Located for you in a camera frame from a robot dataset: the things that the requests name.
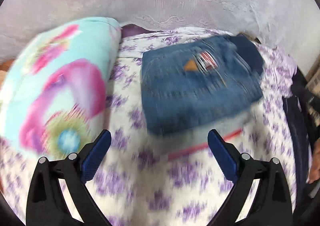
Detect blue denim jeans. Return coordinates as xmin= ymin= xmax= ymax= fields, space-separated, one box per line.
xmin=140 ymin=35 xmax=264 ymax=136

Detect right hand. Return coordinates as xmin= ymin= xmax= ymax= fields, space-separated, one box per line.
xmin=308 ymin=155 xmax=320 ymax=184

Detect purple floral bed sheet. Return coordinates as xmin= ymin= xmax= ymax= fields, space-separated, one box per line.
xmin=0 ymin=28 xmax=298 ymax=226

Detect folded red blue garment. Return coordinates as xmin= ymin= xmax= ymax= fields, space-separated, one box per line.
xmin=168 ymin=128 xmax=243 ymax=160

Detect folded grey garment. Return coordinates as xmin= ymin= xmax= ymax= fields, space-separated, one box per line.
xmin=155 ymin=110 xmax=253 ymax=154

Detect dark navy garment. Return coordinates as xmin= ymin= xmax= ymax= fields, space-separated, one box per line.
xmin=282 ymin=71 xmax=320 ymax=191

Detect teal pink floral blanket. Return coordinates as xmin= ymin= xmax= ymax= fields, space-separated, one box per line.
xmin=1 ymin=17 xmax=121 ymax=159

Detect beige checkered cloth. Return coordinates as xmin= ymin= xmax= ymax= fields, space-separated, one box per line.
xmin=306 ymin=62 xmax=320 ymax=94

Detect white lace curtain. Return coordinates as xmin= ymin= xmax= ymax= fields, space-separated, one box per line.
xmin=1 ymin=0 xmax=319 ymax=72

